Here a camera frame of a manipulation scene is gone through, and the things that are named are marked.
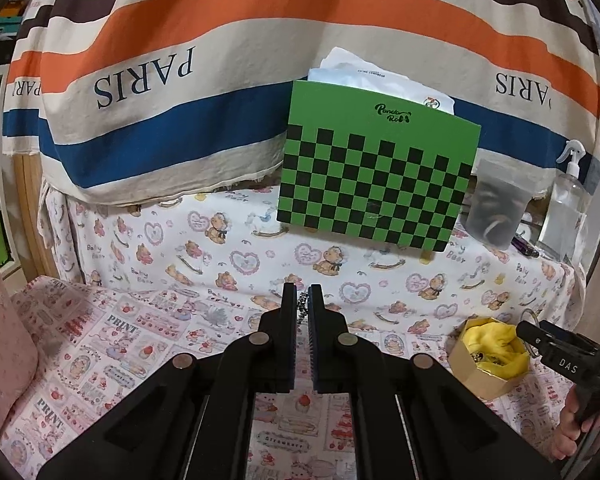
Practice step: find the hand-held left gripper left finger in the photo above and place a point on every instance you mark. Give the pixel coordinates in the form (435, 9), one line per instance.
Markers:
(287, 340)

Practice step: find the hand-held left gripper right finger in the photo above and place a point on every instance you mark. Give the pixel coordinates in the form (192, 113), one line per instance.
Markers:
(316, 350)

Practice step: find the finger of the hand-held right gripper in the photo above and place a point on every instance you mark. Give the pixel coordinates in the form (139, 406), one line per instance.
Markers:
(555, 337)

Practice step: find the silver bangle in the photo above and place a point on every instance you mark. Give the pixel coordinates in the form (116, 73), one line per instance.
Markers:
(524, 312)

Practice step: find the gold octagonal box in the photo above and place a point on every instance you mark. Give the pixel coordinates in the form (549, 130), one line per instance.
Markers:
(472, 375)

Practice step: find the small metal jewelry piece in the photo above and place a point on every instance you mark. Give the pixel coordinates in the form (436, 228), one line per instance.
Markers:
(480, 358)

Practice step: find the person's right hand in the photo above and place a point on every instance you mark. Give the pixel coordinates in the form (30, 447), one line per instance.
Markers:
(570, 430)

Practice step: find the yellow cloth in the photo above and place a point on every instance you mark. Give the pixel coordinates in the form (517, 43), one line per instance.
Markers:
(490, 337)

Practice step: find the bear print cloth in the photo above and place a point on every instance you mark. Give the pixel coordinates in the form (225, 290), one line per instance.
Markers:
(280, 260)

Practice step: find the small black gadget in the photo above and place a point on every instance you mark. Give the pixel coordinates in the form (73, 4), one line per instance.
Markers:
(525, 247)

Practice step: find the clear spray bottle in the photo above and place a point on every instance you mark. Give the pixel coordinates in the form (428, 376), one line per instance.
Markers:
(562, 210)

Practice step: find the translucent plastic container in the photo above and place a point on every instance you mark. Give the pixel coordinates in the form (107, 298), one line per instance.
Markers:
(500, 195)

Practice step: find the green checkered box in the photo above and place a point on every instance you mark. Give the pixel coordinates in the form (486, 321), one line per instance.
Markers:
(370, 185)

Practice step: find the pink cartoon print cloth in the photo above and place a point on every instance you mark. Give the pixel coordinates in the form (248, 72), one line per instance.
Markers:
(105, 350)

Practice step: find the white plastic bag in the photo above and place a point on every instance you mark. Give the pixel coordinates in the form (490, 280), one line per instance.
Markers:
(360, 80)

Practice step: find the pink cushion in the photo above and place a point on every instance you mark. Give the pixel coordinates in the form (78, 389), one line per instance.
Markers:
(5, 350)

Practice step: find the striped printed blanket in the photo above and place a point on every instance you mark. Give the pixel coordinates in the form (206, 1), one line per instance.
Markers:
(180, 20)

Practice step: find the stack of storage boxes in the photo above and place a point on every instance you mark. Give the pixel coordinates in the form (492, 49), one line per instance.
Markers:
(5, 25)

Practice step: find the wooden frame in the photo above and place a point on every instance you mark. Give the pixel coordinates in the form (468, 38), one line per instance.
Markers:
(30, 210)

